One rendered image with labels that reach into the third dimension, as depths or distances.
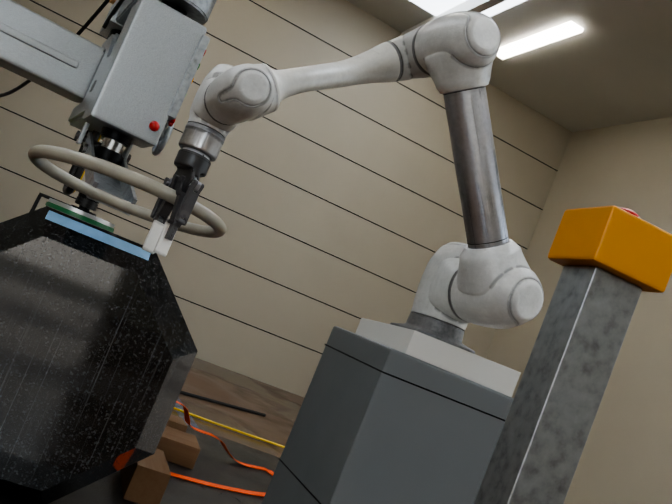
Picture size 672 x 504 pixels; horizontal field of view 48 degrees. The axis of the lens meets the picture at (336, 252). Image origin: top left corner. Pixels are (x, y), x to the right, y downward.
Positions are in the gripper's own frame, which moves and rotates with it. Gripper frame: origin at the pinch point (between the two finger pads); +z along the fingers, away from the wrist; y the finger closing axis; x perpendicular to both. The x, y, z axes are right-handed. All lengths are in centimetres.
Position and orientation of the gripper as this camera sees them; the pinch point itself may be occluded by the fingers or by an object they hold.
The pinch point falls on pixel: (159, 239)
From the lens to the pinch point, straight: 168.8
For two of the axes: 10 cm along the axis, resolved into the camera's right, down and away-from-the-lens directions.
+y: -6.6, -1.1, 7.5
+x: -6.6, -3.8, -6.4
